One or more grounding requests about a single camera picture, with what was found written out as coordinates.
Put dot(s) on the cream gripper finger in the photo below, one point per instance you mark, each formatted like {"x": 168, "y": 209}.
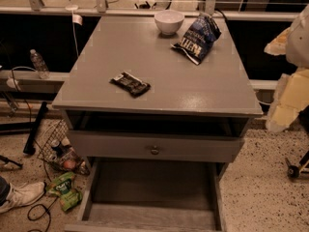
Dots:
{"x": 291, "y": 96}
{"x": 278, "y": 45}

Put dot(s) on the dark rxbar chocolate wrapper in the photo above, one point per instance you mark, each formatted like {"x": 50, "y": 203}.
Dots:
{"x": 131, "y": 84}

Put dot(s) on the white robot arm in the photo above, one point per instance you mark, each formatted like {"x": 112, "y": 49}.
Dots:
{"x": 297, "y": 49}

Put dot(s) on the grey wooden drawer cabinet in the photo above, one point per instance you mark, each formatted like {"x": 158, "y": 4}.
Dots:
{"x": 219, "y": 86}

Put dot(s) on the round metal drawer knob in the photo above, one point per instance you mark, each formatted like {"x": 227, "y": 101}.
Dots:
{"x": 154, "y": 150}

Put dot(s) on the grey middle drawer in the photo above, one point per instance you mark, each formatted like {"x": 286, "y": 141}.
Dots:
{"x": 178, "y": 137}

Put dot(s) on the grey drawer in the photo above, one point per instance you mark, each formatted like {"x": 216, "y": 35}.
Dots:
{"x": 125, "y": 195}
{"x": 178, "y": 137}

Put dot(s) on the grey bottom drawer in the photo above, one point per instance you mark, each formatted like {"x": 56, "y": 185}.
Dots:
{"x": 125, "y": 195}

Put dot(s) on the black caster wheel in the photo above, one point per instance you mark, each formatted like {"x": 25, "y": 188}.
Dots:
{"x": 295, "y": 170}

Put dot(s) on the blue kettle chips bag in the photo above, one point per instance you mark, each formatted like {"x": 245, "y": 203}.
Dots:
{"x": 199, "y": 38}

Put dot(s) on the white ceramic bowl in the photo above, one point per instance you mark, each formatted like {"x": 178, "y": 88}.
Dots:
{"x": 168, "y": 22}

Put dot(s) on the clear plastic water bottle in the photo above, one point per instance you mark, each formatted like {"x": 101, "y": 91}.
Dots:
{"x": 39, "y": 64}

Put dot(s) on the green snack bag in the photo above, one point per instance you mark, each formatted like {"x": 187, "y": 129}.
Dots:
{"x": 62, "y": 187}

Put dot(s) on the black stand leg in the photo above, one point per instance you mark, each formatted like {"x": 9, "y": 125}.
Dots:
{"x": 30, "y": 127}

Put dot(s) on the white sneaker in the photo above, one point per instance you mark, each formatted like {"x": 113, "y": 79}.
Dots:
{"x": 12, "y": 196}

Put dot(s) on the wire basket with cans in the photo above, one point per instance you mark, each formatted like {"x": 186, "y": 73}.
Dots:
{"x": 57, "y": 151}

